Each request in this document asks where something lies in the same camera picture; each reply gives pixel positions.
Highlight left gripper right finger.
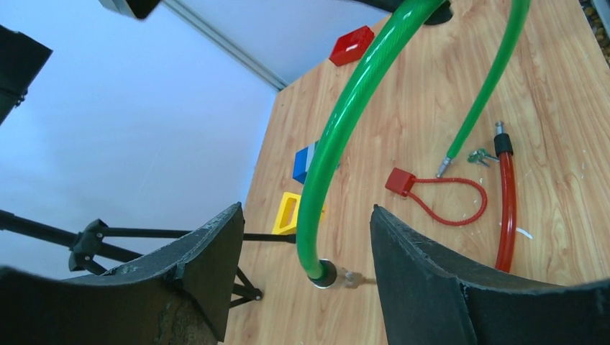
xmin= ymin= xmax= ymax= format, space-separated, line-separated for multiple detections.
xmin=370 ymin=206 xmax=609 ymax=344

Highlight blue green stacked blocks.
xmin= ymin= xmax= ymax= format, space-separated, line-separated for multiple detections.
xmin=292 ymin=141 xmax=319 ymax=185

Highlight yellow triangular plastic piece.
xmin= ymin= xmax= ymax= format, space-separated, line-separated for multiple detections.
xmin=271 ymin=192 xmax=301 ymax=235

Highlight red window block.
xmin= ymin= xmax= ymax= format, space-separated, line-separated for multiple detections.
xmin=329 ymin=26 xmax=375 ymax=67

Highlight black music stand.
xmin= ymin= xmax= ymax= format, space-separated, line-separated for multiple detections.
xmin=0 ymin=24 xmax=297 ymax=310

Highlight red padlock with thin cable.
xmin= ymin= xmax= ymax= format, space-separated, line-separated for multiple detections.
xmin=384 ymin=167 xmax=488 ymax=227

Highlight small key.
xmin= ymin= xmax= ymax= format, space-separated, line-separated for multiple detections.
xmin=467 ymin=148 xmax=500 ymax=167

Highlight thick red cable lock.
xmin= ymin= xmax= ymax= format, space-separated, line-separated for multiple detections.
xmin=493 ymin=121 xmax=517 ymax=272

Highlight green cable lock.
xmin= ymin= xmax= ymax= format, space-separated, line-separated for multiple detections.
xmin=295 ymin=0 xmax=532 ymax=290

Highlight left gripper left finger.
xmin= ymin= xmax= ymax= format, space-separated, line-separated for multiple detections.
xmin=1 ymin=203 xmax=245 ymax=344

